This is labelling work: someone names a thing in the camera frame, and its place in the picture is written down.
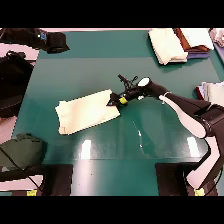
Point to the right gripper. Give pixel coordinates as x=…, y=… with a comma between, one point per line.
x=120, y=99

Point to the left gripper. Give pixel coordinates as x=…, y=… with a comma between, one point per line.
x=57, y=42

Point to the cream shirt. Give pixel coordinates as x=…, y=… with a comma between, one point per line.
x=87, y=111

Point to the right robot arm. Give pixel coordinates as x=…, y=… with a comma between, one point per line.
x=186, y=110

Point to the folded cream garment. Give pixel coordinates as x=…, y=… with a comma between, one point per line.
x=166, y=45

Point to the red garment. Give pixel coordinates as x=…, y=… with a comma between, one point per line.
x=199, y=93

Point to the brown garment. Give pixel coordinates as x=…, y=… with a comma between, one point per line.
x=185, y=42

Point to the purple garment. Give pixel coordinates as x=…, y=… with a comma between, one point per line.
x=198, y=55

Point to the folded white garment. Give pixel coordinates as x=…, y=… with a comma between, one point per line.
x=199, y=36

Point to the green garment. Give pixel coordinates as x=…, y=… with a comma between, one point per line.
x=20, y=150

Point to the pale pink garment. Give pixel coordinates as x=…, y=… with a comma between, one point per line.
x=217, y=36

